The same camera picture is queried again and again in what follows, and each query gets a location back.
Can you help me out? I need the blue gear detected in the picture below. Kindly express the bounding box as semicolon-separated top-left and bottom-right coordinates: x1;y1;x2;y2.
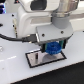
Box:
45;42;61;55

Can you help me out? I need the black framed peg base plate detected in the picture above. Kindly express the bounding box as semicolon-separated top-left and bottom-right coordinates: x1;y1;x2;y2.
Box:
26;50;66;68

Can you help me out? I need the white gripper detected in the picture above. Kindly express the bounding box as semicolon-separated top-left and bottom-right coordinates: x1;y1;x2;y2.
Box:
36;24;73;53

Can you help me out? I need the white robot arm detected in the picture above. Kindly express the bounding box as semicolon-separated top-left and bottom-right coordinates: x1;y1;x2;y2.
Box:
17;0;79;52

